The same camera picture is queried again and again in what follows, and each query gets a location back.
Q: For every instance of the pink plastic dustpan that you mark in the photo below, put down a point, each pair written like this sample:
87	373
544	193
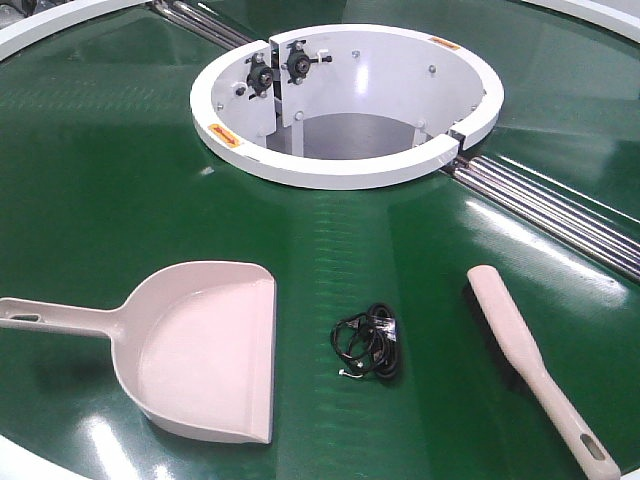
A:
193	346

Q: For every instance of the pink hand brush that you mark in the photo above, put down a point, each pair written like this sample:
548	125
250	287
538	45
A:
521	351

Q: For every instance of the green conveyor belt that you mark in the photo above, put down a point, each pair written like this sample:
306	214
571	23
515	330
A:
382	372

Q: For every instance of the steel conveyor rollers rear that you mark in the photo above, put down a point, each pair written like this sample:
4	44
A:
200	23

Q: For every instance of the white outer conveyor rim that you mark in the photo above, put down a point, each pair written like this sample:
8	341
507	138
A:
619	17

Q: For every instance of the black bearing left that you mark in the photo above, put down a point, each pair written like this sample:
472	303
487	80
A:
260	77

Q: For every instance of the black bearing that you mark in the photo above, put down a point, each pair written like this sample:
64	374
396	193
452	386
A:
260	77
299	62

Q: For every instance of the black bearing right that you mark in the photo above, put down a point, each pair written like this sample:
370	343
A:
299	62

